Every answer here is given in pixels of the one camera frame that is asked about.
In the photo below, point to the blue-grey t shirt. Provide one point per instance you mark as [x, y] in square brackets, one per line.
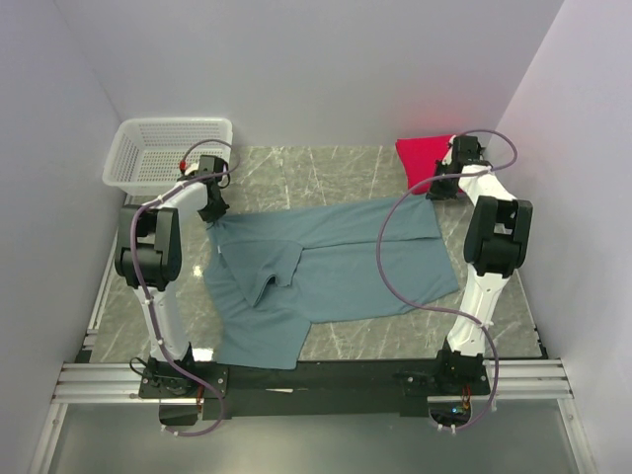
[272, 275]

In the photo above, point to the black base crossbar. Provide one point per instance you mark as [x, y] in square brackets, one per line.
[339, 387]

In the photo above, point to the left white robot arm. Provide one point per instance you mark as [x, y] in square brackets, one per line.
[149, 256]

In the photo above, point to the white perforated plastic basket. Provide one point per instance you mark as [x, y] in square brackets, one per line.
[145, 153]

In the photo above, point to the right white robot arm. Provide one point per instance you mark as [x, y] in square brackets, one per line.
[495, 246]

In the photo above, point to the aluminium frame rail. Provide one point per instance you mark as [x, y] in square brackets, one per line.
[114, 383]

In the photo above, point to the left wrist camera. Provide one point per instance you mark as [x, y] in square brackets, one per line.
[188, 169]

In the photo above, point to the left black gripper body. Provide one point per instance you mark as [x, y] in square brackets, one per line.
[215, 209]

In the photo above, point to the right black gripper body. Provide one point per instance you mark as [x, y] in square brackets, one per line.
[443, 190]

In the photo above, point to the folded red t shirt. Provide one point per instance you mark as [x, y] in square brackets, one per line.
[420, 155]

